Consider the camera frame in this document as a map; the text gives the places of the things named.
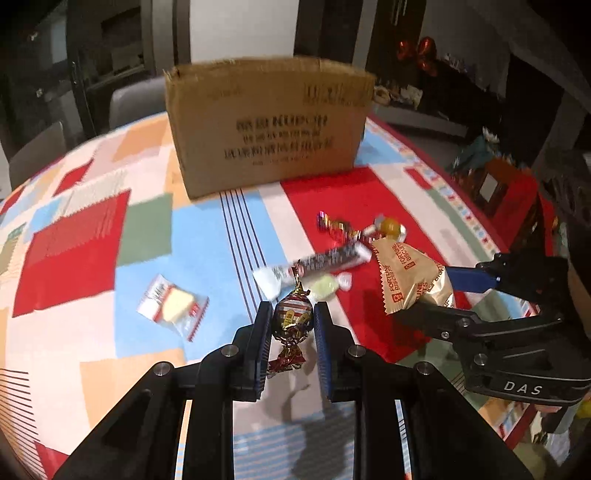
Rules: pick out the grey chair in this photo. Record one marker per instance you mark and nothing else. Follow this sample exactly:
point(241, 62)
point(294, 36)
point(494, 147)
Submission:
point(137, 101)
point(36, 155)

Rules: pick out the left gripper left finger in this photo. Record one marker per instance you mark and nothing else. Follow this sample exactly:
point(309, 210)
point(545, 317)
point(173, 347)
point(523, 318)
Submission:
point(235, 372)

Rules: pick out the black white snack bar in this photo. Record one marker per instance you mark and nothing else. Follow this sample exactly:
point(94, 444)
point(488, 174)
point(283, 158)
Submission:
point(272, 279)

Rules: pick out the red striped twisted candy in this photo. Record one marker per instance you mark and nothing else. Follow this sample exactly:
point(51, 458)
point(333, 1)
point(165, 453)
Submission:
point(291, 323)

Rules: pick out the green wrapped candy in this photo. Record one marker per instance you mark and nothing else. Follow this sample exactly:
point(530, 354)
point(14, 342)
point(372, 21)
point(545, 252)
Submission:
point(327, 285)

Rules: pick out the grey chair far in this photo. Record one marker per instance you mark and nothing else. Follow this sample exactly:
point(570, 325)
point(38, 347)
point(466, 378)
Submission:
point(36, 155)

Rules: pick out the grey chair near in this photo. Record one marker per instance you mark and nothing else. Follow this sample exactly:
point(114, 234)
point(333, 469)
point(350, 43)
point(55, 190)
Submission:
point(137, 101)

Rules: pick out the red heart balloons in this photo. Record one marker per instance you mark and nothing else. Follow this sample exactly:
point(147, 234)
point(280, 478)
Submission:
point(423, 54)

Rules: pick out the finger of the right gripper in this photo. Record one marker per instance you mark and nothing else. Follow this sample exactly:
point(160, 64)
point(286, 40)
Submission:
point(435, 320)
point(511, 273)

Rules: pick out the purple foil twisted candy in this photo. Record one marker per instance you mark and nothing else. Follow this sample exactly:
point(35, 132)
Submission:
point(339, 230)

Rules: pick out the red gift bag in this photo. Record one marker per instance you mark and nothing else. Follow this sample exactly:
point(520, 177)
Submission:
point(512, 201)

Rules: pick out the colourful patchwork tablecloth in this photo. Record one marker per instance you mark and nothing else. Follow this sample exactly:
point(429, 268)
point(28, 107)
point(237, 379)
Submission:
point(82, 241)

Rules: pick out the yellow round candy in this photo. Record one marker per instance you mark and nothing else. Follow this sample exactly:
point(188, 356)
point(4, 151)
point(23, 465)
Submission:
point(391, 228)

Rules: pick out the brown cardboard box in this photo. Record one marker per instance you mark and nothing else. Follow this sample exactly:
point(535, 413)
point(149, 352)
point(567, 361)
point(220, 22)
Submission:
point(251, 121)

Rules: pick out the small red cake packet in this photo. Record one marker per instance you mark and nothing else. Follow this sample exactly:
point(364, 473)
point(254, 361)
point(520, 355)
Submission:
point(166, 304)

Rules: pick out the white low tv cabinet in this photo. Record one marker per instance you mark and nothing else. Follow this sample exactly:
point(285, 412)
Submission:
point(413, 119)

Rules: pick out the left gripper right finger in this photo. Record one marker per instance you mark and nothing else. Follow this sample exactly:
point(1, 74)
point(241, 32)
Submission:
point(350, 372)

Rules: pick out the gold pastry packet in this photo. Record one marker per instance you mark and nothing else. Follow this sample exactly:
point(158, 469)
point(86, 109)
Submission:
point(409, 276)

